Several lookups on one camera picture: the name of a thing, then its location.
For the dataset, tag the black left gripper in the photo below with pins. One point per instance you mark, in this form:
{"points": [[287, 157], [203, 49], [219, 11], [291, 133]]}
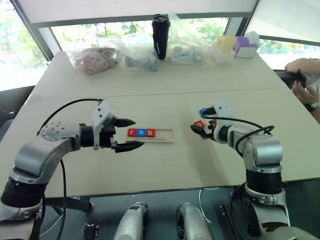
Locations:
{"points": [[107, 136]]}

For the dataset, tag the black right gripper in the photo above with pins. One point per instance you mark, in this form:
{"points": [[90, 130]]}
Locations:
{"points": [[212, 131]]}

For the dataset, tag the red letter o block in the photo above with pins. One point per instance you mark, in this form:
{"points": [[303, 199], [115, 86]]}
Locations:
{"points": [[198, 123]]}

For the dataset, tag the black phone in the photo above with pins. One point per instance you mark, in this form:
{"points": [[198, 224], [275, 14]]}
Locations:
{"points": [[301, 78]]}

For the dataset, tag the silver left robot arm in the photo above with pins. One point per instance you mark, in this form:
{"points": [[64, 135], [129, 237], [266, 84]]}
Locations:
{"points": [[37, 155]]}

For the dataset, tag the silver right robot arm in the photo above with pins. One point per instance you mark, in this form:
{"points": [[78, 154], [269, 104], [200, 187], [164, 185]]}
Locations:
{"points": [[265, 150]]}

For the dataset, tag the person's bare forearm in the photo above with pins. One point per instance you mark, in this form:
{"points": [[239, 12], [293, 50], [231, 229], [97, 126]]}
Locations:
{"points": [[302, 64]]}

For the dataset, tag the red letter r block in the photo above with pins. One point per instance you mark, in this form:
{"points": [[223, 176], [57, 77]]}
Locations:
{"points": [[131, 132]]}

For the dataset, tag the blue letter o block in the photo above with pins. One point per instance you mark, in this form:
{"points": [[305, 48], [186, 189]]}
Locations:
{"points": [[140, 133]]}

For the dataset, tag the red letter b block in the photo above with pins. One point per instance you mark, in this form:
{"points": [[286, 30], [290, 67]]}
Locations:
{"points": [[150, 133]]}

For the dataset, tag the wooden letter tray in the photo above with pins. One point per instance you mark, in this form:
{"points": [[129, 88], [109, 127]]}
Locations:
{"points": [[162, 136]]}

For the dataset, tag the silver rounded robot leg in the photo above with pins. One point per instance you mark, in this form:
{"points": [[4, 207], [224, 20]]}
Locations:
{"points": [[132, 221], [192, 221]]}

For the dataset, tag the person's hand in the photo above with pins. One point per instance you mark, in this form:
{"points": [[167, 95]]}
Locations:
{"points": [[305, 93]]}

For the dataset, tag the clear bag with grey toy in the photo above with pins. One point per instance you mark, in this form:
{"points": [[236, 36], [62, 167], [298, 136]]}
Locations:
{"points": [[141, 56]]}

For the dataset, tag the plastic bag with pink cloth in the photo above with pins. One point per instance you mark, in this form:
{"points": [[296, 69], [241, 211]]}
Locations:
{"points": [[95, 60]]}

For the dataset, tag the clear bag with small parts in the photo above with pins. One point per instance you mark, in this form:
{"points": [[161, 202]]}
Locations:
{"points": [[187, 47]]}

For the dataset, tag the yellow plastic cup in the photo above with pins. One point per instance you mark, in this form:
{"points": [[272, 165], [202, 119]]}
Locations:
{"points": [[226, 43]]}

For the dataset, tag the purple and white box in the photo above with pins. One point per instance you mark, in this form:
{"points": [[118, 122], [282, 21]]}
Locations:
{"points": [[246, 47]]}

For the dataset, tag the black tumbler with lid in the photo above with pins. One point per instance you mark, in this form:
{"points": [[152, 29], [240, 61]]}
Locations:
{"points": [[160, 37]]}

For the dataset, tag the silver wristwatch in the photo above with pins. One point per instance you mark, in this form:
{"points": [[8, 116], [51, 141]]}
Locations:
{"points": [[315, 105]]}

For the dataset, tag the dark chair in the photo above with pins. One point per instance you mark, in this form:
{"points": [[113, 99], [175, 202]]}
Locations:
{"points": [[12, 107]]}

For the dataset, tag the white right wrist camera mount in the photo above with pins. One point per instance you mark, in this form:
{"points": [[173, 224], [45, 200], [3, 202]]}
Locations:
{"points": [[222, 107]]}

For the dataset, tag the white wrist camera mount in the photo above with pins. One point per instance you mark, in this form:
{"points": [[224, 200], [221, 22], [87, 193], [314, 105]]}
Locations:
{"points": [[222, 107], [101, 115]]}

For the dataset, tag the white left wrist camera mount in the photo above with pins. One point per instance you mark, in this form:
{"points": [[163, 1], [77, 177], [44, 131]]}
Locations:
{"points": [[101, 115]]}

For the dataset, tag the black table frame bar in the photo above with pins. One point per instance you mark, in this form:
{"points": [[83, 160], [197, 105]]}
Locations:
{"points": [[72, 203]]}

